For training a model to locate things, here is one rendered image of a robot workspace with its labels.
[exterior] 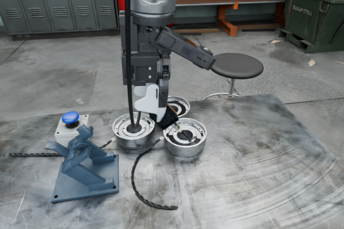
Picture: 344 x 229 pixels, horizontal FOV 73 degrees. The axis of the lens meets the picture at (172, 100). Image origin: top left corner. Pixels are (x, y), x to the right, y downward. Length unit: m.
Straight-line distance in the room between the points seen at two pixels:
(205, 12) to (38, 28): 2.71
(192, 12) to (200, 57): 4.04
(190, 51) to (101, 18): 3.45
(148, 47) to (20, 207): 0.39
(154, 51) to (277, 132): 0.42
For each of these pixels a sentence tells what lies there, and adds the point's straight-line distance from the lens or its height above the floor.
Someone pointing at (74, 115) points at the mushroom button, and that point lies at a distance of 0.61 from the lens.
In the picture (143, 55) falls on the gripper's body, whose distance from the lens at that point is 0.39.
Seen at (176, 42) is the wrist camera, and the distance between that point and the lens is 0.39.
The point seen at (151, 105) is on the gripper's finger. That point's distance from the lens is 0.44.
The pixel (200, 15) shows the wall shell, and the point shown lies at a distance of 4.49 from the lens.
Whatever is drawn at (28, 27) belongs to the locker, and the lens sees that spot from 4.11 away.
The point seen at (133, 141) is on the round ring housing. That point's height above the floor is 0.83.
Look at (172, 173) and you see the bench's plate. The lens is 0.54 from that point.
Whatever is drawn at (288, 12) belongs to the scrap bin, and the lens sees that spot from 3.99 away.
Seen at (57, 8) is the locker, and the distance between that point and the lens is 3.92.
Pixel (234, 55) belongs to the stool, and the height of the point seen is 0.62.
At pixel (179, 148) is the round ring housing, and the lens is 0.54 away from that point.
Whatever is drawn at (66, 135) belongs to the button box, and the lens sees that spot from 0.61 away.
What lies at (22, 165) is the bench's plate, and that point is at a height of 0.80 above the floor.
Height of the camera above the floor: 1.22
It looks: 34 degrees down
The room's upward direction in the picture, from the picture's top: straight up
